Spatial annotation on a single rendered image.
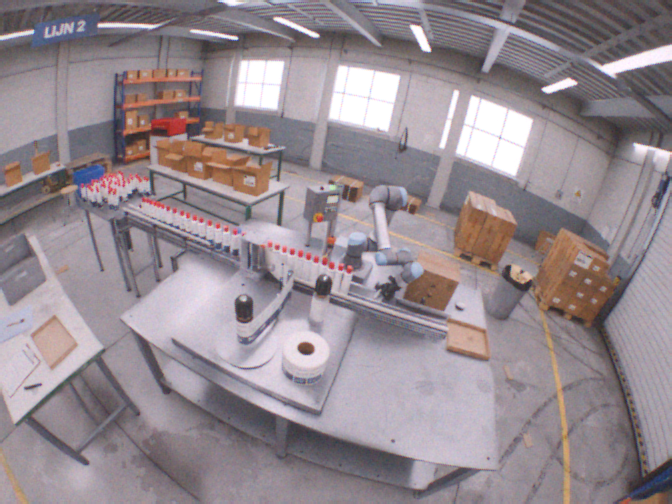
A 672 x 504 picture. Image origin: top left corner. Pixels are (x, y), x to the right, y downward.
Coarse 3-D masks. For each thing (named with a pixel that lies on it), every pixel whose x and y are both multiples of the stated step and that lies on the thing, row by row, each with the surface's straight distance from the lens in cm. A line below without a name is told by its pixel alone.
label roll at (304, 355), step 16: (288, 336) 125; (304, 336) 126; (320, 336) 127; (288, 352) 119; (304, 352) 130; (320, 352) 121; (288, 368) 122; (304, 368) 116; (320, 368) 120; (304, 384) 127
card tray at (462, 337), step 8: (448, 320) 192; (456, 320) 192; (456, 328) 191; (464, 328) 195; (472, 328) 198; (480, 328) 199; (448, 336) 182; (456, 336) 186; (464, 336) 189; (472, 336) 193; (480, 336) 197; (448, 344) 177; (456, 344) 180; (464, 344) 184; (472, 344) 188; (480, 344) 192; (488, 344) 191; (464, 352) 177; (472, 352) 178; (480, 352) 186; (488, 352) 187
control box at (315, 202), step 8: (312, 192) 150; (320, 192) 149; (328, 192) 152; (336, 192) 155; (312, 200) 151; (320, 200) 151; (304, 208) 159; (312, 208) 152; (320, 208) 153; (304, 216) 160; (312, 216) 153; (328, 216) 159
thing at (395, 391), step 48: (240, 240) 224; (288, 240) 227; (192, 288) 180; (144, 336) 160; (384, 336) 163; (432, 336) 177; (240, 384) 133; (336, 384) 136; (384, 384) 143; (432, 384) 154; (480, 384) 170; (336, 432) 125; (384, 432) 131; (432, 432) 140; (480, 432) 153
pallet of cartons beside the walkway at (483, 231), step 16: (464, 208) 538; (480, 208) 464; (496, 208) 514; (464, 224) 473; (480, 224) 465; (496, 224) 468; (512, 224) 473; (464, 240) 473; (480, 240) 475; (496, 240) 477; (480, 256) 488; (496, 256) 490
